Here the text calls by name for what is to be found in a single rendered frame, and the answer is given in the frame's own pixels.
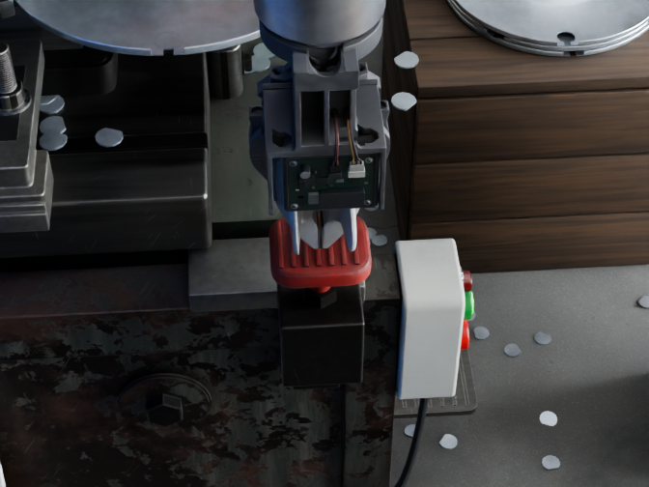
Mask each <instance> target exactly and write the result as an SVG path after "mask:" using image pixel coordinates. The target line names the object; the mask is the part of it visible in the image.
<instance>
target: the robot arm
mask: <svg viewBox="0 0 649 487"><path fill-rule="evenodd" d="M254 8H255V13H256V15H257V16H258V17H259V26H260V36H261V39H262V41H263V43H264V45H265V46H266V48H267V49H268V50H269V51H270V52H271V53H273V54H274V55H275V56H277V57H278V58H280V59H282V60H284V61H286V62H288V63H287V64H286V65H285V66H269V75H267V76H266V77H264V78H263V79H261V80H260V81H258V82H257V90H258V97H260V98H262V105H257V106H249V108H248V112H249V121H250V127H249V155H250V159H251V162H252V164H253V166H254V167H255V169H256V170H257V171H258V172H259V173H260V174H261V175H262V176H263V177H264V178H265V179H266V180H267V181H268V213H269V214H270V215H274V209H273V200H274V202H275V204H276V206H277V208H278V209H279V211H280V212H281V214H282V215H283V216H284V218H285V220H286V221H287V223H288V224H289V225H290V227H291V229H292V241H293V250H294V253H295V254H299V241H300V239H302V240H303V241H304V242H306V243H307V244H309V245H310V246H311V247H313V248H314V249H318V248H328V247H329V246H331V245H332V244H333V243H334V242H335V241H336V240H338V239H339V238H340V237H341V236H342V235H343V234H344V235H345V238H346V242H347V245H348V248H349V251H350V252H352V251H354V250H355V247H356V214H357V213H358V211H359V209H361V208H376V206H378V202H379V210H384V190H385V167H386V159H387V157H388V155H389V151H390V136H389V129H388V123H387V118H388V115H389V106H388V101H387V100H380V94H379V91H380V90H381V84H380V78H379V77H378V76H377V75H375V74H373V73H372V72H369V71H368V68H367V62H358V60H359V59H361V58H363V57H364V56H366V55H367V54H369V53H370V52H371V51H372V50H373V49H374V48H375V47H376V46H377V44H378V43H379V41H380V39H381V32H382V15H383V12H384V8H385V0H254ZM321 210H322V211H321ZM318 211H320V225H319V214H318Z"/></svg>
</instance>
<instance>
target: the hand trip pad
mask: <svg viewBox="0 0 649 487"><path fill-rule="evenodd" d="M269 255H270V271H271V274H272V277H273V279H274V280H275V281H276V282H277V283H278V284H279V285H282V286H284V287H286V288H295V289H296V288H310V289H311V290H312V291H313V292H316V293H324V292H326V291H328V290H329V288H330V287H335V286H351V285H355V284H359V283H361V282H362V281H364V280H365V279H366V278H367V277H368V275H369V274H370V271H371V263H372V258H371V250H370V243H369V234H368V229H367V226H366V224H365V222H364V221H363V220H362V219H361V218H360V217H359V216H356V247H355V250H354V251H352V252H350V251H349V248H348V245H347V242H346V238H345V235H344V234H343V235H342V236H341V237H340V238H339V239H338V240H336V241H335V242H334V243H333V244H332V245H331V246H329V247H328V248H318V249H314V248H313V247H311V246H310V245H309V244H307V243H306V242H304V241H303V240H302V239H300V241H299V254H295V253H294V250H293V241H292V229H291V227H290V225H289V224H288V223H287V221H286V220H285V218H284V217H282V218H280V219H278V220H276V221H275V222H274V223H273V224H272V225H271V227H270V230H269Z"/></svg>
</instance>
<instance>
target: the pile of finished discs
mask: <svg viewBox="0 0 649 487"><path fill-rule="evenodd" d="M447 2H448V4H449V6H450V8H451V9H452V10H453V12H454V13H455V14H456V16H457V17H458V18H459V19H460V20H461V21H462V22H463V23H464V24H466V25H467V26H468V27H469V28H471V29H472V30H473V31H475V32H476V33H478V34H480V35H481V36H483V37H485V38H487V39H489V40H491V41H493V42H495V43H499V44H501V45H504V46H507V47H510V48H513V49H516V50H519V51H523V52H528V53H533V54H539V55H547V56H570V53H569V52H567V51H575V52H576V56H583V55H591V54H597V53H601V52H606V51H609V50H612V49H615V48H617V47H620V46H622V45H625V44H627V43H630V42H632V41H634V40H635V39H637V38H638V37H640V36H641V35H642V34H644V33H645V32H646V31H647V30H648V29H649V0H447Z"/></svg>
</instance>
